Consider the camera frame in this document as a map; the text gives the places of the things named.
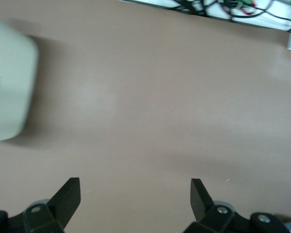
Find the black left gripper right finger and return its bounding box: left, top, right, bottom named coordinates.
left=183, top=178, right=291, bottom=233

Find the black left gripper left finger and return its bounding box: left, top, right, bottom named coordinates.
left=0, top=177, right=81, bottom=233

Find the white box with print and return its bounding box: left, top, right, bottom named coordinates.
left=0, top=15, right=39, bottom=143

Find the black cable bundle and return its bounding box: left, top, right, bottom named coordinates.
left=164, top=0, right=291, bottom=33

